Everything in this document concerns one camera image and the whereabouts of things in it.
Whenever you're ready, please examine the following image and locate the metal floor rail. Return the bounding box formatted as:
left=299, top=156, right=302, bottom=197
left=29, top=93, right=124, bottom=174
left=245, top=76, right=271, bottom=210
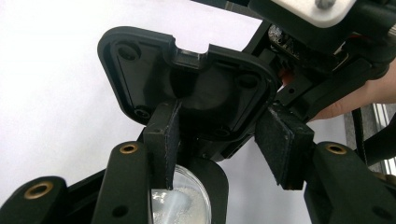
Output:
left=372, top=103, right=396, bottom=175

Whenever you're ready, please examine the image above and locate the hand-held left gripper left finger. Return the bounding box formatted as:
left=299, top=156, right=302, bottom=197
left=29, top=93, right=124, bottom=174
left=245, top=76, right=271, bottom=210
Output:
left=142, top=99, right=183, bottom=191

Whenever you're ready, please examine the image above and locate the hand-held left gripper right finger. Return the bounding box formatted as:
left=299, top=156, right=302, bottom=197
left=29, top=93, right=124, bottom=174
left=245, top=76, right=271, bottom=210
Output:
left=254, top=104, right=316, bottom=191

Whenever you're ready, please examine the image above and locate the white paper sheet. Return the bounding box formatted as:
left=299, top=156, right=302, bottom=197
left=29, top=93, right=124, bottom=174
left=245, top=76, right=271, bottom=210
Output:
left=0, top=0, right=348, bottom=224

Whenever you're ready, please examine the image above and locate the clear jar with black lid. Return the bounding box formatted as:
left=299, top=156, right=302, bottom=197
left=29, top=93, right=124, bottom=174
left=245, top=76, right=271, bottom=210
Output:
left=97, top=26, right=280, bottom=224

